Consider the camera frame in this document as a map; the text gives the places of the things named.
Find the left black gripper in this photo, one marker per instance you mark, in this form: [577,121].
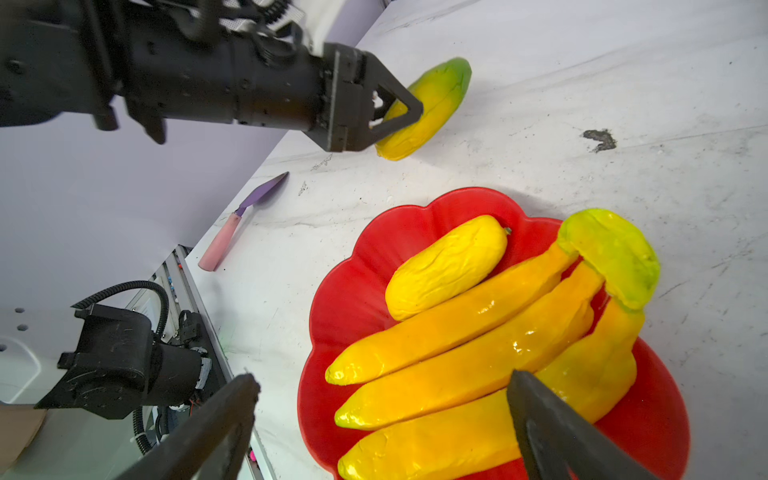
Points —
[331,98]

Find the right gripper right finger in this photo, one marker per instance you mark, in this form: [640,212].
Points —
[557,443]

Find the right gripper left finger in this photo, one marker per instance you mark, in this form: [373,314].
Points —
[211,444]

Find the green-yellow fake mango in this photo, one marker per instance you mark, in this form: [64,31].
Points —
[441,91]

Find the red flower-shaped fruit bowl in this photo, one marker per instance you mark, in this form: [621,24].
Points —
[650,423]

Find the yellow fake banana bunch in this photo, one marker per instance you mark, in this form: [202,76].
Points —
[428,389]

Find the yellow fake lemon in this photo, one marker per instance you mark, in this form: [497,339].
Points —
[450,266]

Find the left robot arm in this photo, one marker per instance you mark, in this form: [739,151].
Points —
[226,62]

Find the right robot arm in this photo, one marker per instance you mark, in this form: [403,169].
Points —
[119,366]

